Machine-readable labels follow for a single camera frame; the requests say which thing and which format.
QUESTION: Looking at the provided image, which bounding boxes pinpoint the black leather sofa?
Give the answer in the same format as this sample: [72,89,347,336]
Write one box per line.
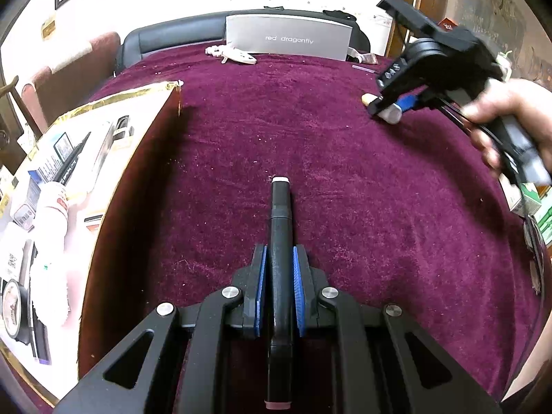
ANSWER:
[116,9,372,79]

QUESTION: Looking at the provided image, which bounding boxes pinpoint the grey cardboard box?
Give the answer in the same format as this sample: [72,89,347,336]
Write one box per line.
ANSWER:
[224,14,353,62]

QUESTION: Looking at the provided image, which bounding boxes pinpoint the white bottle orange cap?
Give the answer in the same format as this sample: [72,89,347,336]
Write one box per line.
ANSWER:
[362,92,404,125]

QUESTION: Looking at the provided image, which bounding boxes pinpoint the black marker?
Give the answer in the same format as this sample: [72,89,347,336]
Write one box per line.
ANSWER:
[265,175,299,411]

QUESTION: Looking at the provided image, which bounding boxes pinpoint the brown armchair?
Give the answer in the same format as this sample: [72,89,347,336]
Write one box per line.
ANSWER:
[21,31,122,136]

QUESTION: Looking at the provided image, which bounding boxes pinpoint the white and green box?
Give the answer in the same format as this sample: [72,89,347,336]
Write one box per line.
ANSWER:
[511,181,552,246]

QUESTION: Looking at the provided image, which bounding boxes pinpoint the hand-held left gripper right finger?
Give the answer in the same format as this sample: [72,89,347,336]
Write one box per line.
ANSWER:
[293,246,503,414]

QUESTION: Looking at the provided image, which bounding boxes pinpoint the eyeglasses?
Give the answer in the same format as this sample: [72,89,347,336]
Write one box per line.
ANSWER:
[523,218,546,296]

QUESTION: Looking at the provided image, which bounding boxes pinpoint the person's right hand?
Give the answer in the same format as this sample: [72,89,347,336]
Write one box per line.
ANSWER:
[463,78,552,177]

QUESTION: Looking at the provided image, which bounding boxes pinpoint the white pink toy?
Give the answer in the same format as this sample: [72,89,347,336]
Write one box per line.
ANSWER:
[221,47,258,66]

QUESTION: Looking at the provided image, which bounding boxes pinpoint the wooden chair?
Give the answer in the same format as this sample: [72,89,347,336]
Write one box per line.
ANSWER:
[0,75,27,173]

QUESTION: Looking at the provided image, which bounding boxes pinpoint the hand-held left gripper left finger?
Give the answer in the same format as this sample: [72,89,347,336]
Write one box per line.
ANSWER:
[54,246,268,414]

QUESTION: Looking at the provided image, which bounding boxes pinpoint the clear plastic packet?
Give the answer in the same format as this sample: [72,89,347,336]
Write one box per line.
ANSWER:
[347,49,378,65]

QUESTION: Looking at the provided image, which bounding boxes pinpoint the blue and white medicine box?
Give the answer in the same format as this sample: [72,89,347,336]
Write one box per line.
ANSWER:
[28,131,72,182]

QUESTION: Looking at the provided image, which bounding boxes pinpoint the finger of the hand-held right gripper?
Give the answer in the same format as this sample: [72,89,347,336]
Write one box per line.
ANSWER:
[398,94,446,113]
[368,54,433,117]

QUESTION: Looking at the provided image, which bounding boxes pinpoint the white gold-trimmed tray box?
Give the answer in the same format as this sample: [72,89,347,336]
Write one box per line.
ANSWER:
[0,80,184,408]

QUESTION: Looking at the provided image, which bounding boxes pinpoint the black tube with gold end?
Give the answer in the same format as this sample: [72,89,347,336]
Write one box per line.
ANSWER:
[54,131,92,184]

